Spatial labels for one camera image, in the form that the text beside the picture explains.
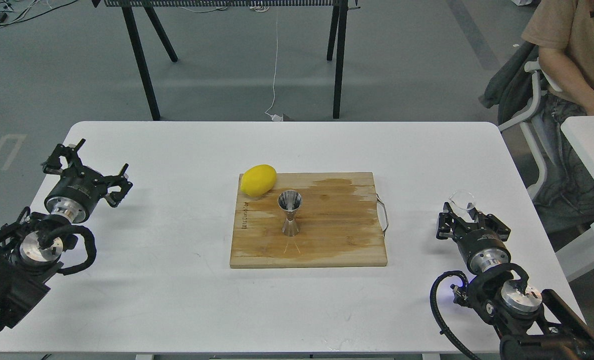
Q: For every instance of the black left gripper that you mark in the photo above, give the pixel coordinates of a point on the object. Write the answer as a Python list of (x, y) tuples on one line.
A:
[(78, 192)]

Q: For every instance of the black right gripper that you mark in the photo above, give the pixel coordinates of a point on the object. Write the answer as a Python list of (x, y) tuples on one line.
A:
[(480, 249)]

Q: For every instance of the small clear glass cup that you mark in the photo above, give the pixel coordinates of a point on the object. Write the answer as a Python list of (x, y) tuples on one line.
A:
[(462, 203)]

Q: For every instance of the steel double jigger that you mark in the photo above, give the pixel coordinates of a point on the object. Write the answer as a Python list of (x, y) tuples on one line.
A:
[(290, 201)]

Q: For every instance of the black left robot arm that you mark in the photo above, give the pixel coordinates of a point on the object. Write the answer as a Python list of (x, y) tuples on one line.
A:
[(38, 246)]

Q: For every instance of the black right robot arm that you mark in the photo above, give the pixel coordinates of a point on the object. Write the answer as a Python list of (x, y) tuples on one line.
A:
[(531, 324)]

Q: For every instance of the white office chair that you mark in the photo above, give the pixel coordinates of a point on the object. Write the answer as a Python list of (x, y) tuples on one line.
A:
[(577, 257)]

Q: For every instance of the wooden cutting board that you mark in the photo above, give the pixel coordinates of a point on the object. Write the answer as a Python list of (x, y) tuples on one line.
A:
[(338, 224)]

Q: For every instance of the dark grey jacket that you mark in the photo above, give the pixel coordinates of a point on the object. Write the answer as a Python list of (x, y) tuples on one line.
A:
[(511, 87)]

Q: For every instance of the yellow lemon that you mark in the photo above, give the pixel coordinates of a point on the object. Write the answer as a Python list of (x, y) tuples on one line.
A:
[(258, 180)]

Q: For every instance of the person in brown shirt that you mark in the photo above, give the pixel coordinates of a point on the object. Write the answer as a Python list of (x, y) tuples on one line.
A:
[(563, 30)]

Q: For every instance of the black metal frame table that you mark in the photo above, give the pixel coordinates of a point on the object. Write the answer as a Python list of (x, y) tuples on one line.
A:
[(236, 46)]

